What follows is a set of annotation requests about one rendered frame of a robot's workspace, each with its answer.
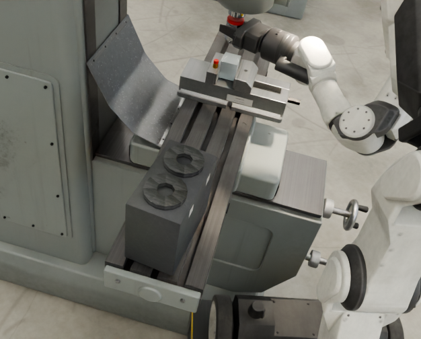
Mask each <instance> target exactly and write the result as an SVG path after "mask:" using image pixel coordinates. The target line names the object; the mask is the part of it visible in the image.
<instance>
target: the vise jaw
mask: <svg viewBox="0 0 421 339"><path fill-rule="evenodd" d="M257 72H258V67H257V66H256V64H255V63H254V62H252V61H247V60H243V59H242V60H241V62H240V64H239V67H238V70H237V72H236V74H235V77H234V80H233V86H232V88H233V89H234V90H237V91H242V92H245V93H251V90H252V87H253V84H254V81H255V78H256V75H257Z"/></svg>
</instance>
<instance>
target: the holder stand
mask: <svg viewBox="0 0 421 339"><path fill-rule="evenodd" d="M216 162H217V156H216V155H213V154H210V153H207V152H205V151H201V150H199V149H195V148H193V147H191V146H187V145H185V144H182V143H179V142H176V141H173V140H169V141H168V142H167V144H166V145H165V147H164V148H163V150H162V151H161V153H160V154H159V155H158V157H157V159H156V160H155V161H154V163H153V165H152V166H151V167H150V168H149V170H148V172H147V173H146V174H145V176H144V177H143V179H142V180H141V182H140V183H139V185H138V186H137V188H136V189H135V191H134V192H133V193H132V195H131V196H130V198H129V199H128V200H127V202H126V212H125V247H124V256H125V257H126V258H129V259H131V260H134V261H136V262H139V263H141V264H144V265H146V266H149V267H151V268H154V269H156V270H159V271H161V272H164V273H166V274H168V275H171V276H173V275H174V272H175V271H176V268H177V267H178V264H179V263H180V261H181V259H182V257H183V255H184V253H185V251H186V249H187V247H188V245H189V243H190V241H191V239H192V237H193V235H194V233H195V231H196V229H197V227H198V225H199V223H200V221H201V219H202V217H203V215H204V213H205V211H206V208H207V204H208V199H209V195H210V191H211V186H212V182H213V176H214V172H215V166H216Z"/></svg>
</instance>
